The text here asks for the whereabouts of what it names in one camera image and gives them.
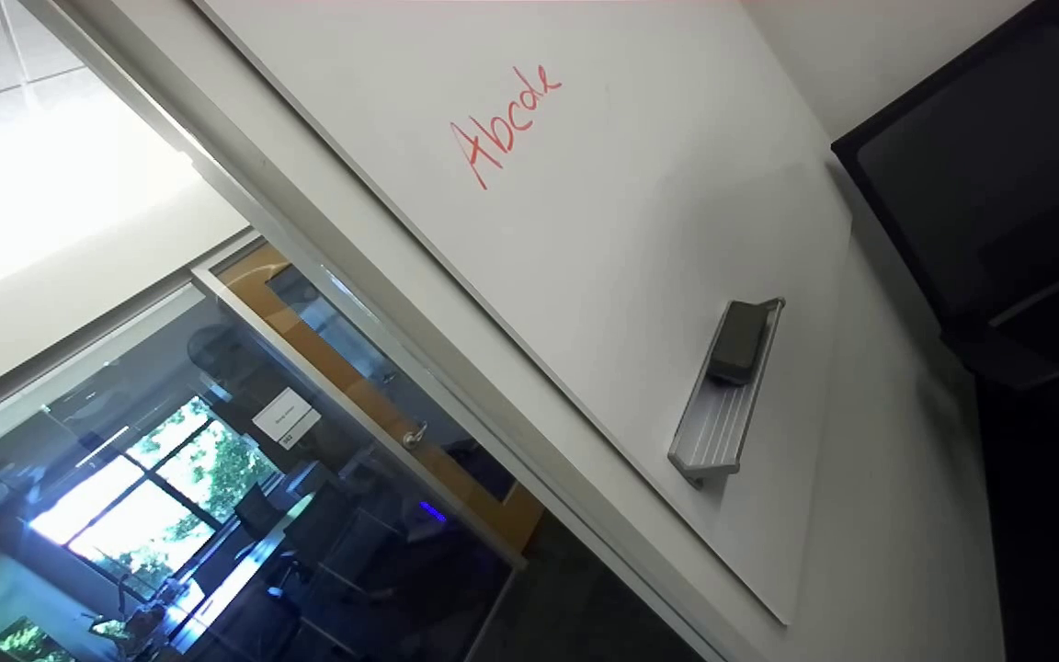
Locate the black felt board eraser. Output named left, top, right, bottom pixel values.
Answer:
left=705, top=299, right=781, bottom=391

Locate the red marker writing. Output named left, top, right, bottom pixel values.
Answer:
left=450, top=61, right=566, bottom=194

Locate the white whiteboard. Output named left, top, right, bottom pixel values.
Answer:
left=18, top=0, right=760, bottom=662
left=193, top=0, right=856, bottom=632

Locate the white paper sign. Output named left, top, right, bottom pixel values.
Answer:
left=252, top=386, right=324, bottom=451

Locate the black flat screen monitor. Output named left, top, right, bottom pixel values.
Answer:
left=832, top=0, right=1059, bottom=370

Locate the wooden door frame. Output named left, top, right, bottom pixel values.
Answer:
left=209, top=237, right=550, bottom=561

